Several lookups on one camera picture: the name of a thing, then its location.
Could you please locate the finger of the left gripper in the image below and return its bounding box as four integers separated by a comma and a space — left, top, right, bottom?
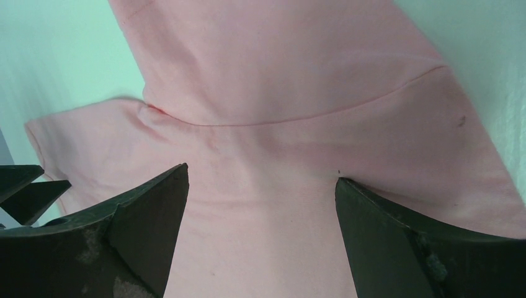
1, 165, 44, 203
1, 180, 71, 226

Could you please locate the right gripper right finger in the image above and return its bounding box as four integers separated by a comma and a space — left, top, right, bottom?
335, 178, 525, 298

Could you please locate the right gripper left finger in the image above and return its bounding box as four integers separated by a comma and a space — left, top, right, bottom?
1, 164, 189, 297

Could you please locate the light pink t shirt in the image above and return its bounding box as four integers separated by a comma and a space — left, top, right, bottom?
25, 1, 525, 297

